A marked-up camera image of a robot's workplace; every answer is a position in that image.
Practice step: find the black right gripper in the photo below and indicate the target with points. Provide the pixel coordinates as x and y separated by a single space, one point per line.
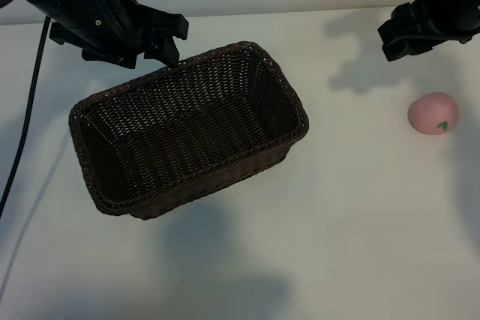
446 12

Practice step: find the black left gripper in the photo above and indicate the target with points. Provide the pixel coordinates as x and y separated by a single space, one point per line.
71 16

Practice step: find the pink peach with green leaf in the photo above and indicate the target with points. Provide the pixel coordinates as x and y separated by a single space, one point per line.
431 110

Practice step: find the dark brown woven basket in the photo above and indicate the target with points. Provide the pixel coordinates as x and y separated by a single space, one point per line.
187 121

